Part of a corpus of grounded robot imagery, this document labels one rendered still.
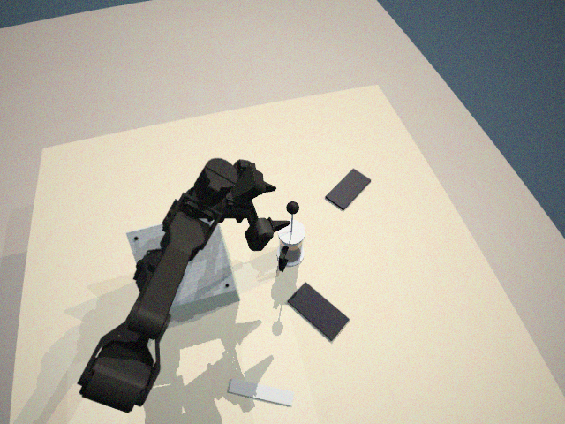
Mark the black flat bar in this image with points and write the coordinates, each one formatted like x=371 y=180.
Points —
x=345 y=192
x=318 y=311

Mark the light grey flat bar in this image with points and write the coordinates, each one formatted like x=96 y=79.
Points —
x=256 y=390

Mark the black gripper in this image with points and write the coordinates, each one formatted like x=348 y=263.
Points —
x=261 y=230

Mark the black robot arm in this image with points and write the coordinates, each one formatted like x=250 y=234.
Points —
x=124 y=372

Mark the glass french press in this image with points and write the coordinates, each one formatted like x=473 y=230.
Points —
x=291 y=239

